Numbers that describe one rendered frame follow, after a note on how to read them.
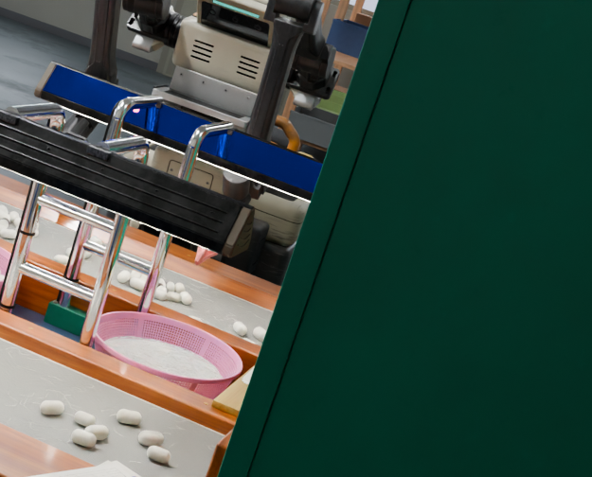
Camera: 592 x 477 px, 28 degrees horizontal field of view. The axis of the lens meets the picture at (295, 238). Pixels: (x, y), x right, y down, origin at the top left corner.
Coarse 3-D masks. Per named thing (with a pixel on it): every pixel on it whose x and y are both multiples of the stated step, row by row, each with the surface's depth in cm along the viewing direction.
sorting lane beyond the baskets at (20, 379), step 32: (0, 352) 181; (32, 352) 185; (0, 384) 170; (32, 384) 174; (64, 384) 177; (96, 384) 181; (0, 416) 161; (32, 416) 164; (64, 416) 167; (96, 416) 170; (160, 416) 177; (64, 448) 158; (96, 448) 161; (128, 448) 164; (192, 448) 171
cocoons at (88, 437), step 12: (48, 408) 165; (60, 408) 166; (84, 420) 165; (120, 420) 170; (132, 420) 171; (84, 432) 160; (96, 432) 162; (108, 432) 164; (144, 432) 166; (156, 432) 167; (84, 444) 159; (144, 444) 166; (156, 444) 166; (156, 456) 162; (168, 456) 162
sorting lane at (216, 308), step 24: (48, 240) 243; (72, 240) 248; (96, 264) 238; (120, 288) 229; (192, 288) 244; (192, 312) 229; (216, 312) 233; (240, 312) 238; (264, 312) 243; (240, 336) 224
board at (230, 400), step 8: (232, 384) 189; (240, 384) 190; (224, 392) 185; (232, 392) 186; (240, 392) 187; (216, 400) 181; (224, 400) 182; (232, 400) 183; (240, 400) 184; (224, 408) 180; (232, 408) 180; (240, 408) 181
